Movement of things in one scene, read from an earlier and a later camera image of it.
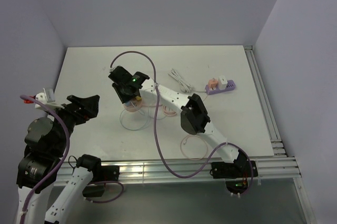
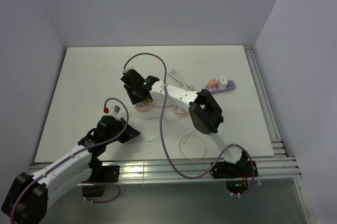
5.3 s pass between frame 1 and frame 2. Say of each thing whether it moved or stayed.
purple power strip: stayed
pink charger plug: stayed
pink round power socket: moved
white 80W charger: stayed
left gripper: moved
